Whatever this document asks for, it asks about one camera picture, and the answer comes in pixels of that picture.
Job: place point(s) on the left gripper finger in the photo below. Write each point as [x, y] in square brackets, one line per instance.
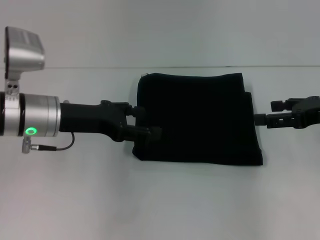
[137, 111]
[142, 132]

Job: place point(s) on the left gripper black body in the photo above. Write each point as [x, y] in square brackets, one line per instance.
[92, 118]

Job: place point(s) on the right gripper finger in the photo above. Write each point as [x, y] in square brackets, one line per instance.
[275, 120]
[282, 105]

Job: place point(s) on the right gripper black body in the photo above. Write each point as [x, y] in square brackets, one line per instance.
[307, 112]

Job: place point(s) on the black t-shirt with white print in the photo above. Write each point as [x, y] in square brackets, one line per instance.
[197, 120]

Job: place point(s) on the small silver plug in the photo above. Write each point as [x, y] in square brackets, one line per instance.
[66, 101]

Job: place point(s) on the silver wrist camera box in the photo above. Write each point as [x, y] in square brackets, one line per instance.
[22, 52]

